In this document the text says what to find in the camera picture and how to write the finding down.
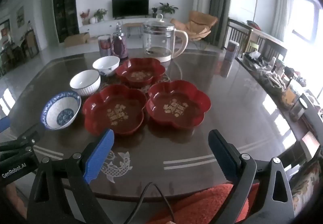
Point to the orange lounge chair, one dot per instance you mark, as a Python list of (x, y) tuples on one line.
[(199, 22)]

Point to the orange fleece garment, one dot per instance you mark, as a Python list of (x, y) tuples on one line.
[(201, 203)]

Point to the window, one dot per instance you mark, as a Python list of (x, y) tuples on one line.
[(310, 19)]

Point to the large green potted plant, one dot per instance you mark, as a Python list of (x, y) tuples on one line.
[(167, 8)]

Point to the dark wooden chair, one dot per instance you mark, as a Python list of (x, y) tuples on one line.
[(271, 43), (237, 23)]

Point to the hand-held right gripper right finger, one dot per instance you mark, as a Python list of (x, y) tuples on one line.
[(222, 153)]

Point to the glass electric kettle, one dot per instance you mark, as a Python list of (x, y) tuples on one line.
[(156, 37)]

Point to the blue patterned bowl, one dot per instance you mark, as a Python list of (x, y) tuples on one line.
[(60, 113)]

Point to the small wooden bench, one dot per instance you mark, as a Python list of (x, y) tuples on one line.
[(132, 25)]

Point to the amber jar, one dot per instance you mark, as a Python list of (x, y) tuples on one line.
[(287, 98)]

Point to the framed wall picture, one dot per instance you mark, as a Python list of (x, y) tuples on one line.
[(20, 16)]

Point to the red flower plant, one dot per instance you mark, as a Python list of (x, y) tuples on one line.
[(84, 16)]

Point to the red flower-shaped plate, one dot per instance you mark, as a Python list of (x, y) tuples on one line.
[(176, 108), (140, 75), (113, 110)]

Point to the floral patterned cushion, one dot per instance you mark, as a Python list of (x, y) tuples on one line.
[(305, 183)]

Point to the purple glass jar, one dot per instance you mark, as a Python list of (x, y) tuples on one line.
[(119, 46)]

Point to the cardboard box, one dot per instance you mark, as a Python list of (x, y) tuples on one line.
[(75, 40)]

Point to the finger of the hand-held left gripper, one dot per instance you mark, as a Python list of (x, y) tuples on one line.
[(22, 143), (3, 124)]

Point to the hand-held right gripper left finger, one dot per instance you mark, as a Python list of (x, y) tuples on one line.
[(101, 156)]

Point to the green plant white pot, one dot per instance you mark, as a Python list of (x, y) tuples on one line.
[(101, 13)]

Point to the white bowl blue flowers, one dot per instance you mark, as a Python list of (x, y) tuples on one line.
[(106, 62)]

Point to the black television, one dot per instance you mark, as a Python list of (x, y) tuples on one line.
[(130, 6)]

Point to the white and red box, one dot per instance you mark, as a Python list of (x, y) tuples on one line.
[(310, 142)]

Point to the white television cabinet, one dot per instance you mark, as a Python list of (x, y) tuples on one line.
[(106, 26)]

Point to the white ribbed bowl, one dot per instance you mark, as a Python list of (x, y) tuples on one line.
[(84, 82)]

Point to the white sheer curtain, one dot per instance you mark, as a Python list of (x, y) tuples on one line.
[(284, 7)]

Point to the small dark potted plant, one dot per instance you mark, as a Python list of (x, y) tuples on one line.
[(154, 11)]

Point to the dark tall cabinet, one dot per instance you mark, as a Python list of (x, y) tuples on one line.
[(65, 7)]

